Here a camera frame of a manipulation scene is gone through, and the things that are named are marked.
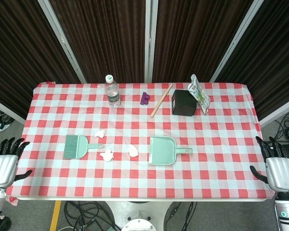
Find purple plastic block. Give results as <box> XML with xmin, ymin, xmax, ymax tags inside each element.
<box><xmin>140</xmin><ymin>92</ymin><xmax>151</xmax><ymax>106</ymax></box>

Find white green snack pouch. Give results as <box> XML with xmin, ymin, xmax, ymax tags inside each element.
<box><xmin>187</xmin><ymin>74</ymin><xmax>211</xmax><ymax>115</ymax></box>

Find black cardboard box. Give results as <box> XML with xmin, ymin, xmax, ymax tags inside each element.
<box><xmin>171</xmin><ymin>89</ymin><xmax>198</xmax><ymax>117</ymax></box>

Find silver partition frame post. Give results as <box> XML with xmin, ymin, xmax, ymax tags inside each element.
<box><xmin>37</xmin><ymin>0</ymin><xmax>87</xmax><ymax>84</ymax></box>
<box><xmin>144</xmin><ymin>0</ymin><xmax>159</xmax><ymax>83</ymax></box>
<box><xmin>209</xmin><ymin>0</ymin><xmax>266</xmax><ymax>83</ymax></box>

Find clear water bottle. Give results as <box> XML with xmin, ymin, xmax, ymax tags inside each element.
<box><xmin>104</xmin><ymin>74</ymin><xmax>121</xmax><ymax>108</ymax></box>

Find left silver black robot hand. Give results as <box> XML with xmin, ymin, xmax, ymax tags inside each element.
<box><xmin>0</xmin><ymin>137</ymin><xmax>33</xmax><ymax>190</ymax></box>

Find wooden stick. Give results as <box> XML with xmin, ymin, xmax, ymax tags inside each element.
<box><xmin>150</xmin><ymin>84</ymin><xmax>173</xmax><ymax>118</ymax></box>

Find mint green hand brush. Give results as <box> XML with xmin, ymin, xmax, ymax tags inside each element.
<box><xmin>63</xmin><ymin>134</ymin><xmax>105</xmax><ymax>160</ymax></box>

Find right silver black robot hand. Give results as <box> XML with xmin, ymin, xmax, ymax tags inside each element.
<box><xmin>249</xmin><ymin>136</ymin><xmax>289</xmax><ymax>193</ymax></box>

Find red white checkered tablecloth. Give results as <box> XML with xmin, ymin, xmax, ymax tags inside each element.
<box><xmin>5</xmin><ymin>81</ymin><xmax>277</xmax><ymax>207</ymax></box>

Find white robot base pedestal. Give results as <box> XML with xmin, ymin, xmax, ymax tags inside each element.
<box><xmin>103</xmin><ymin>201</ymin><xmax>176</xmax><ymax>231</ymax></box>

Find mint green dustpan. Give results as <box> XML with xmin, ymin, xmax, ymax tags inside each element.
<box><xmin>148</xmin><ymin>136</ymin><xmax>193</xmax><ymax>166</ymax></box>

